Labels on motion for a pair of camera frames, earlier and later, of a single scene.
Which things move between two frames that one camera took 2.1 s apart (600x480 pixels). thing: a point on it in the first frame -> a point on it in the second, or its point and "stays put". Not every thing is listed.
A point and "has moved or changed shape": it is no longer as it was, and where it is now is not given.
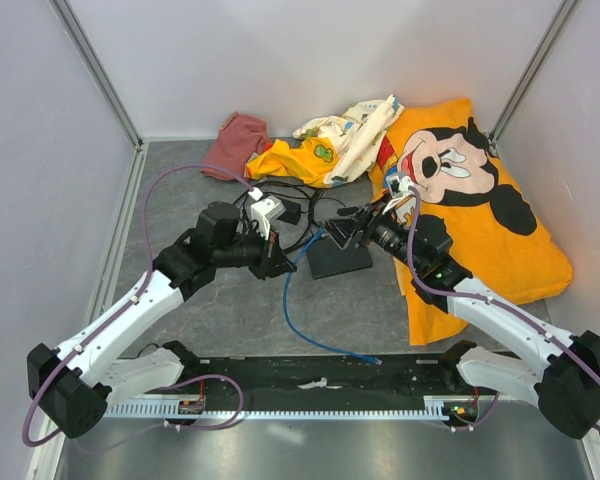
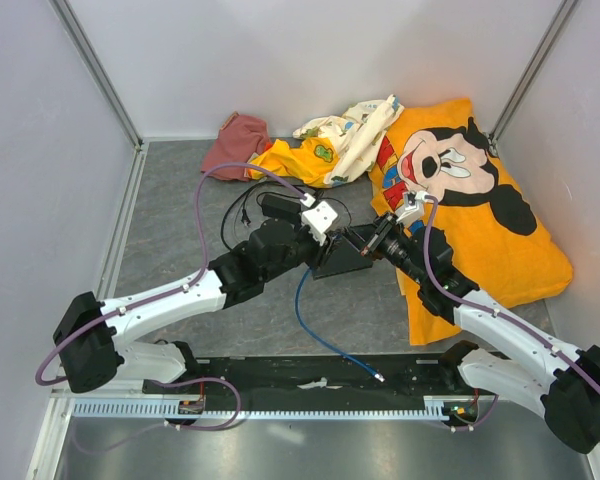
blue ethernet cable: [288, 319] has moved or changed shape
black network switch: [326, 258] stays put
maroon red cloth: [239, 139] stays put
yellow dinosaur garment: [311, 163] stays put
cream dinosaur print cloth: [356, 134] stays put
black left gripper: [273, 261] -> [325, 249]
